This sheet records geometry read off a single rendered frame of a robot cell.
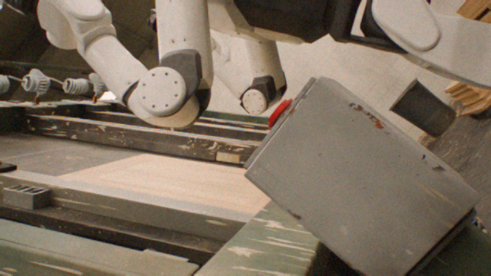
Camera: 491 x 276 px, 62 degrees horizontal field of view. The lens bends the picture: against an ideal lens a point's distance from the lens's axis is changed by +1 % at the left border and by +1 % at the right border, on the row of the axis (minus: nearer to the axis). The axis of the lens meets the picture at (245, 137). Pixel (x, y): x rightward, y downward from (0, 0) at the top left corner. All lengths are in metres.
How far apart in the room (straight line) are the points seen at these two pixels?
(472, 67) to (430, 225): 0.53
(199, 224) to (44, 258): 0.26
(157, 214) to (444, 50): 0.59
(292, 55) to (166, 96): 5.92
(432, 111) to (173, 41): 4.82
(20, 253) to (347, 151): 0.40
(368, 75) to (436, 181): 6.11
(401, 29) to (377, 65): 5.68
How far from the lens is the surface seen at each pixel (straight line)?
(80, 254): 0.53
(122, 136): 1.48
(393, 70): 6.52
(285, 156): 0.38
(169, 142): 1.38
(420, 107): 5.34
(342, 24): 0.86
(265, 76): 1.18
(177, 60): 0.67
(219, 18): 0.87
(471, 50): 0.87
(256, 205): 0.84
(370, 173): 0.37
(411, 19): 0.84
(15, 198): 0.88
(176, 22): 0.70
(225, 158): 1.31
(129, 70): 0.71
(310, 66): 6.47
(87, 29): 0.75
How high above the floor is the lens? 0.88
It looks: 10 degrees up
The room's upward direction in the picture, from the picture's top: 50 degrees counter-clockwise
